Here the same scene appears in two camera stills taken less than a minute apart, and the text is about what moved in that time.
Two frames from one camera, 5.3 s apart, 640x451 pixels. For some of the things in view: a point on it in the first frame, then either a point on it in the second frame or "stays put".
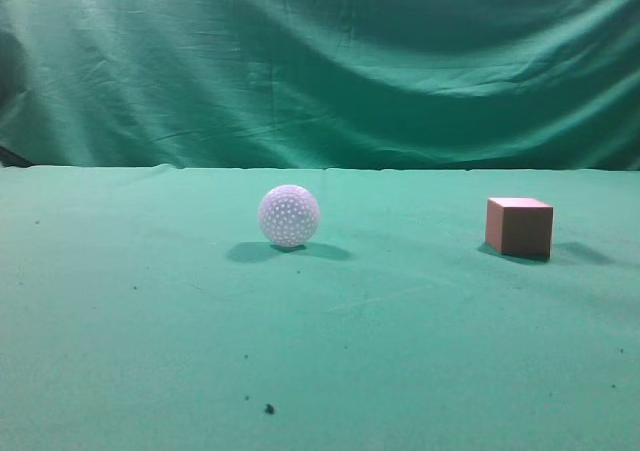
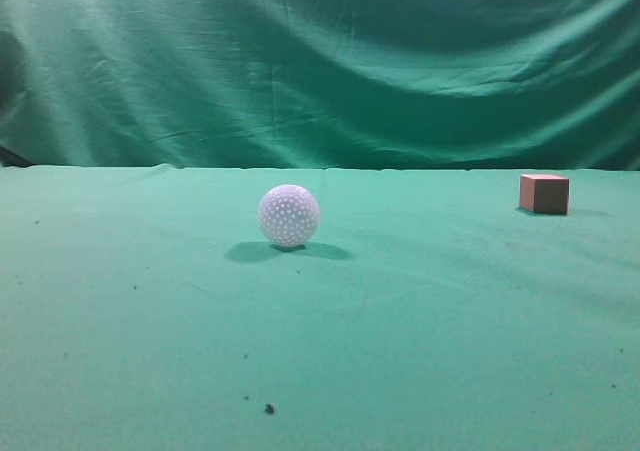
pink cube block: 519,226 -> 547,193
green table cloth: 142,308 stays put
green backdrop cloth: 526,70 stays put
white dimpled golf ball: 289,215 stays put
